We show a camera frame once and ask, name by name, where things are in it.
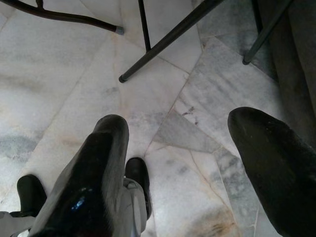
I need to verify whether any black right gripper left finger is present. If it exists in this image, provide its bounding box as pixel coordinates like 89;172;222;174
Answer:
28;114;130;237

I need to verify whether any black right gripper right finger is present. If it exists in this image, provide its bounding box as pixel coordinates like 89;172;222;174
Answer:
227;106;316;237

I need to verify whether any grey robot right leg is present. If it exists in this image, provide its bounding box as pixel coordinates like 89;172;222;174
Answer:
122;178;149;237

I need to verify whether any grey robot leg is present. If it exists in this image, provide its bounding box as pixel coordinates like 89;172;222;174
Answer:
0;209;34;237
122;178;149;237

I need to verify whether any black robot right foot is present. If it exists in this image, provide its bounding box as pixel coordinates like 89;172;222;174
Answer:
125;158;153;219

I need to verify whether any black robot foot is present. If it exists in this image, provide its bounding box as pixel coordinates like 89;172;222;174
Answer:
125;158;153;219
17;174;47;217

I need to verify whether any black robot left foot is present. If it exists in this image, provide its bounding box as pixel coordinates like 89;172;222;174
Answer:
17;174;47;217

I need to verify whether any grey robot left leg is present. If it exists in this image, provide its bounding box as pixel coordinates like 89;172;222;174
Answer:
0;209;34;237

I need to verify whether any dark brown furniture panel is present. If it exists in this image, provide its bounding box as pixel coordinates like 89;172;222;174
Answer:
251;0;316;149

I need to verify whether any dark green metal leg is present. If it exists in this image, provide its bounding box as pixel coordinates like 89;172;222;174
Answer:
243;0;294;65

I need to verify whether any black round table leg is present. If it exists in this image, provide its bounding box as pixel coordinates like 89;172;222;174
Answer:
118;0;227;83

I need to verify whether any thin black metal leg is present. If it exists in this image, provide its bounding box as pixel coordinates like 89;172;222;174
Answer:
137;0;152;51

